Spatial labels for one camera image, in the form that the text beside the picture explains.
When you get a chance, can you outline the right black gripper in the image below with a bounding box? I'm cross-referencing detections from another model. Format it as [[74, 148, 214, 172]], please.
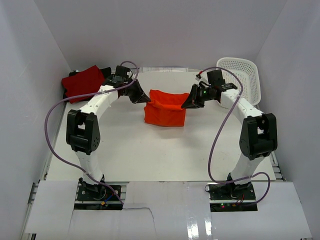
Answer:
[[181, 84, 214, 109]]

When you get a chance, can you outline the orange t shirt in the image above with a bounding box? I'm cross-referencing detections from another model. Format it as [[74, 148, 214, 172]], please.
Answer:
[[144, 89, 189, 127]]

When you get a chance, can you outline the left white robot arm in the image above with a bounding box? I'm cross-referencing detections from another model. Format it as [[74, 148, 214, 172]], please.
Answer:
[[66, 65, 151, 200]]

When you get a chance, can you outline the white label strip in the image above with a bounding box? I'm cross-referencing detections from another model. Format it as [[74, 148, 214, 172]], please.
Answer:
[[139, 67, 189, 73]]

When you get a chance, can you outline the folded black t shirt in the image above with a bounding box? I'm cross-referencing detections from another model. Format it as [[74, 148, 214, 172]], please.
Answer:
[[62, 66, 113, 101]]

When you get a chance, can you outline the folded red t shirt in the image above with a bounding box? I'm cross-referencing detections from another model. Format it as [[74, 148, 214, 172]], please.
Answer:
[[61, 65, 108, 105]]

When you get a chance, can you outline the white plastic basket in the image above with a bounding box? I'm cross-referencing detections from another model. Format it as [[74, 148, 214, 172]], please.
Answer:
[[216, 57, 261, 106]]

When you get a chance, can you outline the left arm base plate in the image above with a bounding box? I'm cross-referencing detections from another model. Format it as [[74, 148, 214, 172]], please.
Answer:
[[74, 183, 123, 211]]

